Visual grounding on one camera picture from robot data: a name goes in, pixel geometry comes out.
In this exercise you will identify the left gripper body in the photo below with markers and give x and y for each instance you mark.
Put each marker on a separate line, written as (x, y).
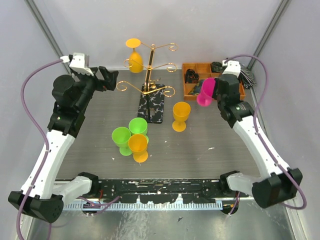
(93, 84)

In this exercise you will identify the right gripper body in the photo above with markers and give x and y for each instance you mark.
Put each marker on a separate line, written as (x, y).
(216, 95)

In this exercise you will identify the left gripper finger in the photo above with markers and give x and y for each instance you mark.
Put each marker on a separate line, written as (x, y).
(112, 75)
(92, 71)

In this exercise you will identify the pink plastic goblet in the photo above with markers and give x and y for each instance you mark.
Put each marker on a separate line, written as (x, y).
(205, 96)

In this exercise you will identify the orange goblet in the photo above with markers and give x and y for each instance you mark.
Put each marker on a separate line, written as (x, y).
(138, 145)
(181, 111)
(135, 61)

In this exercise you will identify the green goblet front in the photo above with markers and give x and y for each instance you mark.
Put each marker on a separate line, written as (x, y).
(120, 137)

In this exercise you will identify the green goblet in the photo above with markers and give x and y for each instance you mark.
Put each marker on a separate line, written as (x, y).
(138, 125)
(120, 137)

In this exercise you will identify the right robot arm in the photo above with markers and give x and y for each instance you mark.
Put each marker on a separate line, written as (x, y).
(277, 182)

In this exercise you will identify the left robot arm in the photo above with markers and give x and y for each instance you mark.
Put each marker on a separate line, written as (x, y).
(38, 198)

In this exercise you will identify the dark green floral tie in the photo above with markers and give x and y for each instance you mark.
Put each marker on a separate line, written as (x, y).
(216, 67)

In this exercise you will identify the blue yellow floral tie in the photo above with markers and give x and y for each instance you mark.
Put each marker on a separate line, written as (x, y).
(197, 88)

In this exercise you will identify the black white striped cloth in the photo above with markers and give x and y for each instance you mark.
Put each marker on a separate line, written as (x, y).
(246, 77)

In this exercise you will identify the black orange rolled tie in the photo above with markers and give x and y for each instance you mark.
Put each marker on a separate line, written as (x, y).
(191, 76)

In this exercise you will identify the wooden compartment tray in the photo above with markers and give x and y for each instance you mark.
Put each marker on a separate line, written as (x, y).
(203, 69)

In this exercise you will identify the green goblet back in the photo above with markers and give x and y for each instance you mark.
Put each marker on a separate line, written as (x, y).
(138, 125)

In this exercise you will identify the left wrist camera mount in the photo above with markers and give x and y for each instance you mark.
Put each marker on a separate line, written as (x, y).
(78, 62)

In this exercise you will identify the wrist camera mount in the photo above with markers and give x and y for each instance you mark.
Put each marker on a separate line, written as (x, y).
(232, 67)
(78, 62)

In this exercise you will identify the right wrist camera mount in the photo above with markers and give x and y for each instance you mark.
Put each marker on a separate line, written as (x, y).
(232, 67)

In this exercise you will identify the gold wire wine glass rack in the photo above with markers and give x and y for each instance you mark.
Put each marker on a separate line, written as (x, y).
(152, 95)

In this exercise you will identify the grey slotted cable duct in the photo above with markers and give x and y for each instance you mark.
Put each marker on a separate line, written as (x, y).
(176, 206)

